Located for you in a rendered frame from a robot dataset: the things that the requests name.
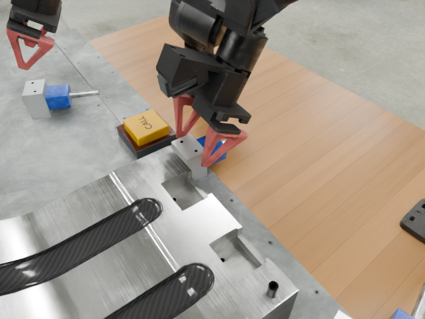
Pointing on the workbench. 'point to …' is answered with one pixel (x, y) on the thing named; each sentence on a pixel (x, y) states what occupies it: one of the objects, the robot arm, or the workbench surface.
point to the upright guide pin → (272, 289)
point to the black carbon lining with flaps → (151, 304)
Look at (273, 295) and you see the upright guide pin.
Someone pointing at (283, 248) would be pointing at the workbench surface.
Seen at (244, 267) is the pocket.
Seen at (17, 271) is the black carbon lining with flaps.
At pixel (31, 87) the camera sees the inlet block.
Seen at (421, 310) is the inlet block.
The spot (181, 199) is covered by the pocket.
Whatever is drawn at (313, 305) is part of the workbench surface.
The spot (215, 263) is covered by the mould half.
